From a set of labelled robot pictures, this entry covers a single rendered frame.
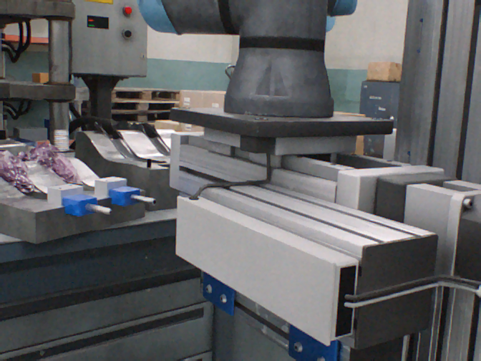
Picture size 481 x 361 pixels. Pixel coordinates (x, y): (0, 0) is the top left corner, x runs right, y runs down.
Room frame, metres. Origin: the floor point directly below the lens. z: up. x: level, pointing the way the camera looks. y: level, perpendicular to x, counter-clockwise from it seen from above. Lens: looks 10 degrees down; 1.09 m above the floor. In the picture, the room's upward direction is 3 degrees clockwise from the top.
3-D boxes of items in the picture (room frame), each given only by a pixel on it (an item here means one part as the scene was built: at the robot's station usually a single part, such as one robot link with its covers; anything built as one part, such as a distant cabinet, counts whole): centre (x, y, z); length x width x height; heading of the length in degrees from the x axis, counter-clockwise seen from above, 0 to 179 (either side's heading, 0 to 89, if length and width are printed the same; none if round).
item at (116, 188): (1.06, 0.21, 0.86); 0.13 x 0.05 x 0.05; 57
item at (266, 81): (0.80, -0.05, 1.09); 0.15 x 0.15 x 0.10
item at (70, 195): (0.97, 0.27, 0.86); 0.13 x 0.05 x 0.05; 57
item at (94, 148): (1.45, 0.25, 0.87); 0.50 x 0.26 x 0.14; 39
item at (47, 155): (1.16, 0.46, 0.90); 0.26 x 0.18 x 0.08; 57
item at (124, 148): (1.43, 0.25, 0.92); 0.35 x 0.16 x 0.09; 39
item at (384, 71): (8.58, -2.02, 1.26); 0.42 x 0.33 x 0.29; 37
